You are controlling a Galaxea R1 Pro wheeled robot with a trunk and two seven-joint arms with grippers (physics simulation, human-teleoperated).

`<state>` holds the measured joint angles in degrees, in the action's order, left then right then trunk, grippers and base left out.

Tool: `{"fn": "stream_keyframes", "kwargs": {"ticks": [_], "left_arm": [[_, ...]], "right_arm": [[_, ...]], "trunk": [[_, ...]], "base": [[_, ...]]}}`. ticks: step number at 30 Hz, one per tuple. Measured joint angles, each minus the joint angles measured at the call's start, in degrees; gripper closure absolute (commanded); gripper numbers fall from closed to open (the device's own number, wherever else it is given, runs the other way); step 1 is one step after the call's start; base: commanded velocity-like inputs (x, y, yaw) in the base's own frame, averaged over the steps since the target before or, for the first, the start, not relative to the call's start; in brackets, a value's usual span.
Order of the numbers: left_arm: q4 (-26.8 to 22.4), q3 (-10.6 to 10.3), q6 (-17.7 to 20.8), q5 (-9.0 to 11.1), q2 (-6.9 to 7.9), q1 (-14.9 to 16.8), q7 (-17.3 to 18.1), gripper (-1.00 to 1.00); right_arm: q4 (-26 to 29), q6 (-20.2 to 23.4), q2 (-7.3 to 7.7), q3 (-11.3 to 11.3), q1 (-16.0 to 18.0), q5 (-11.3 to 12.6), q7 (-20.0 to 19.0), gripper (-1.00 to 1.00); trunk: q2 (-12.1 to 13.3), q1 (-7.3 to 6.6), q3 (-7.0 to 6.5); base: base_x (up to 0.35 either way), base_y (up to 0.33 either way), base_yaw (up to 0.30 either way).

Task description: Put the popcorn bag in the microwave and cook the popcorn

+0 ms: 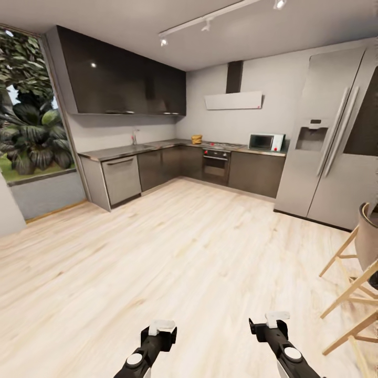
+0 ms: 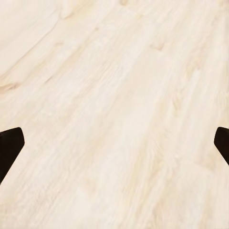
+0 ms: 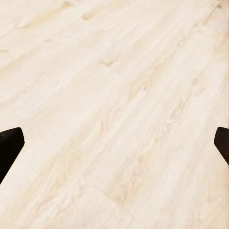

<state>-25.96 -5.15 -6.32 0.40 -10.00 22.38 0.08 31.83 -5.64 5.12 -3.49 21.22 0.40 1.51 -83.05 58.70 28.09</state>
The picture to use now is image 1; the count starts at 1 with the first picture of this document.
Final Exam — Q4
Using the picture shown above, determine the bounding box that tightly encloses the microwave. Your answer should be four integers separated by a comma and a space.
248, 132, 286, 152

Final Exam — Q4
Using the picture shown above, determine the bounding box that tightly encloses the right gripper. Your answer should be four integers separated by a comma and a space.
249, 318, 289, 347

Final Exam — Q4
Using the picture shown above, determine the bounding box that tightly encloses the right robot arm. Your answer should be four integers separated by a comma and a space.
249, 310, 321, 378

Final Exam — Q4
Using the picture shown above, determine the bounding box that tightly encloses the popcorn bag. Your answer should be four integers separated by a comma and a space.
191, 135, 203, 144

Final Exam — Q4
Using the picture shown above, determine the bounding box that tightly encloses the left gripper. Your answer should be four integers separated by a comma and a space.
141, 327, 177, 358

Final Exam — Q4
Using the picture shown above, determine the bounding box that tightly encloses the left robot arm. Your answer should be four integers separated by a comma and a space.
113, 319, 177, 378

